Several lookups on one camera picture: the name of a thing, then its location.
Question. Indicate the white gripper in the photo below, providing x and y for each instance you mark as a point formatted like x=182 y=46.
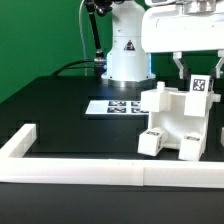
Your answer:
x=167 y=29

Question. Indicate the white tagged cube nut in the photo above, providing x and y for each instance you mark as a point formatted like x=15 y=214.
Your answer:
x=201 y=84
x=222 y=136

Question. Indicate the white chair back frame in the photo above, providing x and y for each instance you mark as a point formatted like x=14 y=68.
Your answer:
x=174 y=101

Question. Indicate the white chair seat part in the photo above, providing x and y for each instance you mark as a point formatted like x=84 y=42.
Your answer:
x=176 y=125

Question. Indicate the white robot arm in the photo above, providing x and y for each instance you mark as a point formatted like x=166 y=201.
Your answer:
x=127 y=61

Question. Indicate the white fiducial marker sheet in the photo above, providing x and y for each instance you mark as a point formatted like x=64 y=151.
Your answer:
x=114 y=107

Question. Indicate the white U-shaped obstacle fence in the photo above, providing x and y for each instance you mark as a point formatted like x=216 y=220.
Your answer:
x=16 y=168

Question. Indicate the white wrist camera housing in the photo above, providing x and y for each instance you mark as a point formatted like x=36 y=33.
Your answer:
x=155 y=3

